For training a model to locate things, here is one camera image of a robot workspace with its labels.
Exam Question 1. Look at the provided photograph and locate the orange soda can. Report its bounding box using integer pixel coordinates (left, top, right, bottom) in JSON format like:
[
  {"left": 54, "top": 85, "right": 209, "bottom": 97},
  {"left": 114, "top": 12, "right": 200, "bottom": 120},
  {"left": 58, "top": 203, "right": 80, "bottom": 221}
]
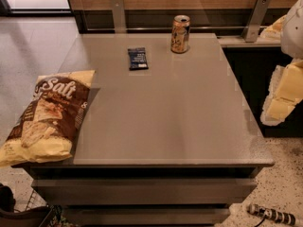
[{"left": 170, "top": 15, "right": 190, "bottom": 53}]

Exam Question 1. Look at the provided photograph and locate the right metal bracket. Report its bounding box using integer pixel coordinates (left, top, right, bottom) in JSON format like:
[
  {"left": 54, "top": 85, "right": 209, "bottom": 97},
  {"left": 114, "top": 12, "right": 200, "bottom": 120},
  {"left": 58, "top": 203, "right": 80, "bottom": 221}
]
[{"left": 242, "top": 0, "right": 271, "bottom": 43}]

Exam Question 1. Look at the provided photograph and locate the brown salt chip bag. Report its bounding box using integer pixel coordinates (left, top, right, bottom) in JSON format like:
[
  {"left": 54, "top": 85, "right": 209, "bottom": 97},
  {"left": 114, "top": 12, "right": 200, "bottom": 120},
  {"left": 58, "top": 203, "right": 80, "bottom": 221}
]
[{"left": 0, "top": 70, "right": 95, "bottom": 166}]

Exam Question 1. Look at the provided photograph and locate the metal bracket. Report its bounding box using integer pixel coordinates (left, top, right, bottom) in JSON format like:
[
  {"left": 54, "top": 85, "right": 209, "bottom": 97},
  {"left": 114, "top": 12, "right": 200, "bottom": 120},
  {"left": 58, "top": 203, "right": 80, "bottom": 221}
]
[
  {"left": 242, "top": 0, "right": 271, "bottom": 43},
  {"left": 110, "top": 0, "right": 127, "bottom": 33}
]

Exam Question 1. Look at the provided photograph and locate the black white striped tool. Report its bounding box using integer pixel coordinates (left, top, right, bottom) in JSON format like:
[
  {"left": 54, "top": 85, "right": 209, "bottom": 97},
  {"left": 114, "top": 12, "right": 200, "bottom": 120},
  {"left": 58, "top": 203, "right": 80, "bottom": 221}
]
[{"left": 246, "top": 203, "right": 303, "bottom": 227}]

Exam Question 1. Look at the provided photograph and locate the grey table drawer unit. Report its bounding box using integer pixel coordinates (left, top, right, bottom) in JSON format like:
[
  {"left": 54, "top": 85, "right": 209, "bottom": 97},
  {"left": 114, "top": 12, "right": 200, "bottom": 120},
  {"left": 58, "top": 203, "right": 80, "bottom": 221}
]
[{"left": 12, "top": 164, "right": 275, "bottom": 227}]

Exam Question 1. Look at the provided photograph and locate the left metal bracket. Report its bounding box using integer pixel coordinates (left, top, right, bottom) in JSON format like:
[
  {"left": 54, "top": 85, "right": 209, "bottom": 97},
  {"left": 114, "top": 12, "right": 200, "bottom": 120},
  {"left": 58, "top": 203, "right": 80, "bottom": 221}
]
[{"left": 110, "top": 0, "right": 127, "bottom": 33}]

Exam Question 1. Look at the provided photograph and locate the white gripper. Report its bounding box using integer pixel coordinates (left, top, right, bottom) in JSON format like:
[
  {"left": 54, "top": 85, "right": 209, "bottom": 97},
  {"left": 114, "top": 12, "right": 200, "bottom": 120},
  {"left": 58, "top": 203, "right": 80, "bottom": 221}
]
[{"left": 260, "top": 0, "right": 303, "bottom": 126}]

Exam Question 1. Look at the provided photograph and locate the wire basket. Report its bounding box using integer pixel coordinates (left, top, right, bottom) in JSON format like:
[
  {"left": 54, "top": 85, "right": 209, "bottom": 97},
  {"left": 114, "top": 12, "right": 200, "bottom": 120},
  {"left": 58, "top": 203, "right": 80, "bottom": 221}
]
[{"left": 26, "top": 190, "right": 47, "bottom": 210}]

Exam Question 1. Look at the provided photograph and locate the dark blue snack packet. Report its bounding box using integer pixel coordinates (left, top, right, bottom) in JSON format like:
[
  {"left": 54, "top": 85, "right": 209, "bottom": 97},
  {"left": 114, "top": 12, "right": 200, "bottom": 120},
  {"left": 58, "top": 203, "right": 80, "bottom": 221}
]
[{"left": 128, "top": 47, "right": 149, "bottom": 70}]

